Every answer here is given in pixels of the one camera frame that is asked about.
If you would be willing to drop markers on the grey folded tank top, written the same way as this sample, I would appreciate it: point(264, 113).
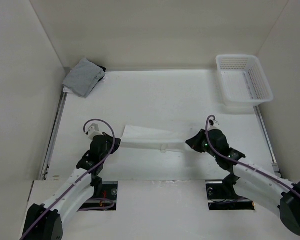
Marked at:
point(82, 79)

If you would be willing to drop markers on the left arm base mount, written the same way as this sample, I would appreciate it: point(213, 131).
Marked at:
point(104, 199)

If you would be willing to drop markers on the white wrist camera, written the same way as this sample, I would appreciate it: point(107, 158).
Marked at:
point(213, 125)
point(93, 131)

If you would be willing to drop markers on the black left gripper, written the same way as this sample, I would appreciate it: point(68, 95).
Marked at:
point(109, 139)

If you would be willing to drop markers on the black folded tank top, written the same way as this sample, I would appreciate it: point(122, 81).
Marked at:
point(100, 76)

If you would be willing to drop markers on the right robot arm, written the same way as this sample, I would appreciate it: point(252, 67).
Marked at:
point(279, 196)

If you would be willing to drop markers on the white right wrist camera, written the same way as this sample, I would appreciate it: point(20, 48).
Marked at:
point(213, 125)

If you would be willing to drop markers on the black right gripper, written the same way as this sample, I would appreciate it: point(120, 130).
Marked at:
point(194, 141)

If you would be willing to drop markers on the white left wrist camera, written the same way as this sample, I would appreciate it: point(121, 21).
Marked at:
point(93, 131)

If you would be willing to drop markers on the white plastic basket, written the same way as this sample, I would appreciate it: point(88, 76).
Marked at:
point(242, 81)

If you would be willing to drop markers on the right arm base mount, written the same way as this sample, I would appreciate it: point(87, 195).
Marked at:
point(221, 196)

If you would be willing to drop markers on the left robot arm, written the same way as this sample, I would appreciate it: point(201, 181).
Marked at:
point(83, 191)

